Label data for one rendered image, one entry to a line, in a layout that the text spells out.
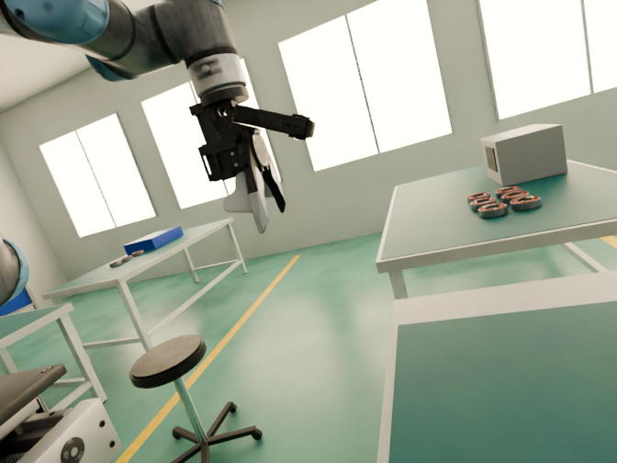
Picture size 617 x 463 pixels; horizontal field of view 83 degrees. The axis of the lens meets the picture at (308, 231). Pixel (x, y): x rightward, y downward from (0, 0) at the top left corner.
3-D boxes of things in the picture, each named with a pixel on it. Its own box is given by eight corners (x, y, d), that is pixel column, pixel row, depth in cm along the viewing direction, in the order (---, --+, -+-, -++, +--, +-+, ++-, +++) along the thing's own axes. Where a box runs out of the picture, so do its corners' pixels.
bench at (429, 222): (415, 415, 157) (375, 262, 141) (413, 263, 327) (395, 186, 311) (742, 407, 120) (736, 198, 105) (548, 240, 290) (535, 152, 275)
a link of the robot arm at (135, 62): (48, 7, 42) (133, -22, 41) (102, 38, 53) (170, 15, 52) (75, 75, 43) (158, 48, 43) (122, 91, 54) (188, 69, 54)
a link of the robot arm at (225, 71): (245, 61, 53) (226, 47, 45) (254, 92, 54) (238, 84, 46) (201, 77, 54) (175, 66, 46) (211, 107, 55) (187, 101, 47)
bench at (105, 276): (77, 368, 317) (40, 294, 302) (196, 281, 492) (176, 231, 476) (153, 361, 287) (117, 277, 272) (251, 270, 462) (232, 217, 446)
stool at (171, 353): (133, 493, 161) (83, 390, 149) (195, 412, 206) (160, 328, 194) (234, 500, 143) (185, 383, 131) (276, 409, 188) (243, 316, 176)
